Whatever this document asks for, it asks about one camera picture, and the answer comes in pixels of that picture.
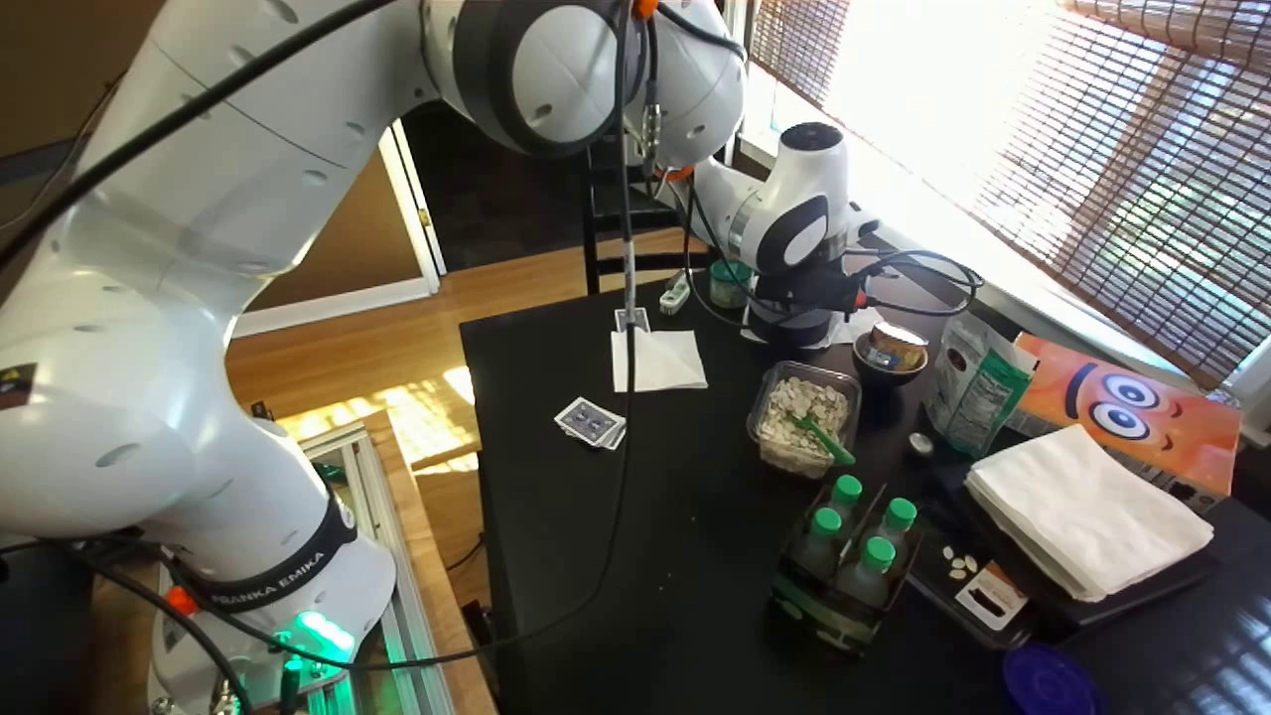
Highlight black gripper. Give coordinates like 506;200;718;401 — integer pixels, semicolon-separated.
792;237;886;343

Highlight orange label tin can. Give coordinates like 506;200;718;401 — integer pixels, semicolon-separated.
862;327;935;377

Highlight crumpled white paper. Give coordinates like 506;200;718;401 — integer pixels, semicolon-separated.
737;294;886;357

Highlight black tape roll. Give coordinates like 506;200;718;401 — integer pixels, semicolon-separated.
744;294;834;352

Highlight small green jar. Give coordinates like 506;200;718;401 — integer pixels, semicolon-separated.
709;257;756;314

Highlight clear container of seeds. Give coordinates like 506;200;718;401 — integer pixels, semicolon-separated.
744;357;865;484

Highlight green plastic scoop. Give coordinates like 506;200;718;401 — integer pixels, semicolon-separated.
788;410;862;471

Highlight white green food pouch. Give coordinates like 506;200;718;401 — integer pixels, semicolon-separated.
923;298;1042;459

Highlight white paper napkin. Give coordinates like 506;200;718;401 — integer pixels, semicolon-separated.
607;327;713;396

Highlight green capped clear bottle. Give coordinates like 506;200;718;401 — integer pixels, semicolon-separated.
796;504;849;581
825;471;870;529
848;531;903;609
878;494;923;557

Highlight white window sill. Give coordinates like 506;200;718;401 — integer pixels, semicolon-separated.
731;95;1271;439

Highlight black wooden chair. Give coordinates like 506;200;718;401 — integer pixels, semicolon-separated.
576;129;731;300

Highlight blue patterned playing cards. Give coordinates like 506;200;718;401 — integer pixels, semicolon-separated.
552;392;635;457

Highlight bamboo window blinds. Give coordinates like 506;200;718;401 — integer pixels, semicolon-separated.
746;0;1271;392

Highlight folded white towel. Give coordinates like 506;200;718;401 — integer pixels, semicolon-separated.
960;419;1220;609

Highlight pack of green bottles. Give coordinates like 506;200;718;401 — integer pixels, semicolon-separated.
766;470;926;658

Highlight white card with black slot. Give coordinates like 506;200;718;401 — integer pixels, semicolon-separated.
951;558;1033;637

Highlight colourful snack bag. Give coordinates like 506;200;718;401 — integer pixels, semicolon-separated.
1008;331;1249;504

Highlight black tray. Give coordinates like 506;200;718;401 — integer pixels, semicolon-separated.
903;457;1225;652

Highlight blue round lid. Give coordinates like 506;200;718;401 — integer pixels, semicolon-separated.
997;645;1103;715

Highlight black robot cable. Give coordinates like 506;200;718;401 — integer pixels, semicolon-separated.
0;0;666;715

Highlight white door frame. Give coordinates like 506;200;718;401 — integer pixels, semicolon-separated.
372;120;451;291

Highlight wooden frame cart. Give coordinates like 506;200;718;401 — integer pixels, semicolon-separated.
273;401;501;715

